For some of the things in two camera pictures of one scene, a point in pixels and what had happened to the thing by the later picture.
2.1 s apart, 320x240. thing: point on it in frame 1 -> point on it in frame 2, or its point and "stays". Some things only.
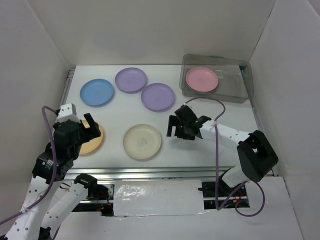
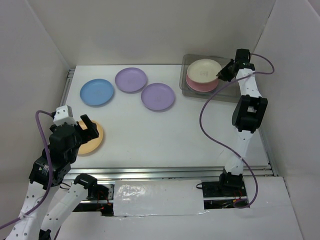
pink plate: x=201 y=79 stays
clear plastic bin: x=216 y=79 stays
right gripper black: x=174 y=120 -> x=224 y=76
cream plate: x=141 y=141 -> x=203 y=70
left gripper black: x=94 y=129 stays
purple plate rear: x=131 y=79 stays
